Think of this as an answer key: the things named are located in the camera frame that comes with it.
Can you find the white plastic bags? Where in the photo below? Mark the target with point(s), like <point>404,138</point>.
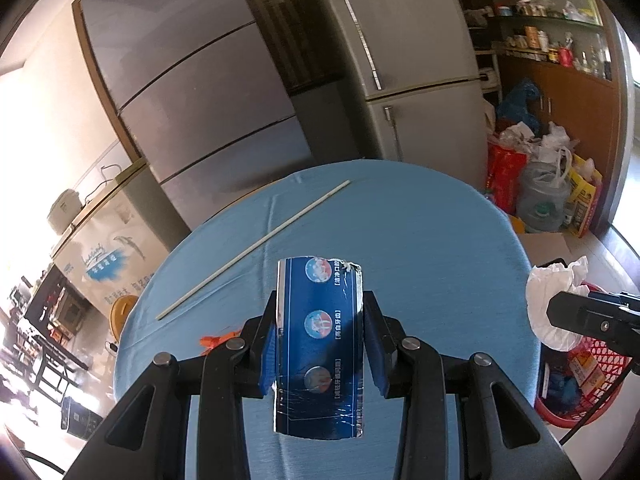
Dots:
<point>520,135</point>

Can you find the dark furniture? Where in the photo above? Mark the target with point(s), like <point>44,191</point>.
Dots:
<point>50,320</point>

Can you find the large grey refrigerator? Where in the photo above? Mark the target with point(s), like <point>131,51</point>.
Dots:
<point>200,90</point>

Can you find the dark blue toothpaste box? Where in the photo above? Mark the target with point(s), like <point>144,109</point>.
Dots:
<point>320,350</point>

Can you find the orange plastic wrapper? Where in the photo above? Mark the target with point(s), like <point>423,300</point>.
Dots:
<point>215,341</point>

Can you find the yellow bag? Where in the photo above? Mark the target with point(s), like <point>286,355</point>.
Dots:
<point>585,200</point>

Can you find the yellow stool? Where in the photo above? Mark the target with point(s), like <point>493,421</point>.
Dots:
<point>122,317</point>

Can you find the red plastic basket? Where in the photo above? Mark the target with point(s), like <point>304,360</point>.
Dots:
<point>565,417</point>

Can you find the blue tablecloth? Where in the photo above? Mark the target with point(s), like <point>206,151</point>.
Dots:
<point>425,235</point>

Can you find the wooden shelf cabinet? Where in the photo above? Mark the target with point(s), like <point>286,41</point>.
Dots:
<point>575,95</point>

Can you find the white rice cooker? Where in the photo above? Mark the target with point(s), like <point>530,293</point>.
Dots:
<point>65,210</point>

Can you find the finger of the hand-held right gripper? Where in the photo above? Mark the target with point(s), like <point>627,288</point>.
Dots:
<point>590,317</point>

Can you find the long white stick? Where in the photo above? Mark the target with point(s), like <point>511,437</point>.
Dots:
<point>255,249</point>

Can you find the dark blue bin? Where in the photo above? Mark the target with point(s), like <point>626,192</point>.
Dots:
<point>80,416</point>

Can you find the white tissue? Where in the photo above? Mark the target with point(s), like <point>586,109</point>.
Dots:
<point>547,305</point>

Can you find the red bag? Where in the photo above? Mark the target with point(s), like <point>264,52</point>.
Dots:
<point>505,175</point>

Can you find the blue plastic bag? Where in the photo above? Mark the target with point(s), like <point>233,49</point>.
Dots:
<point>520,105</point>

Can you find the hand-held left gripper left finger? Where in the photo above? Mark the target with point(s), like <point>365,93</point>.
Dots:
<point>267,355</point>

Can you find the clear water jug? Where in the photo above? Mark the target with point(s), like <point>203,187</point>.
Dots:
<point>542,200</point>

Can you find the white chest freezer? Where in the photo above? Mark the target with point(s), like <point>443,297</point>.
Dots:
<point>115,250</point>

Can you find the flat cardboard sheet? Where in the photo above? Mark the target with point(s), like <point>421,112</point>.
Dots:
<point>545,247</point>

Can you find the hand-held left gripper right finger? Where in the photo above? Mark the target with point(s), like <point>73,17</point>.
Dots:
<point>377,355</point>

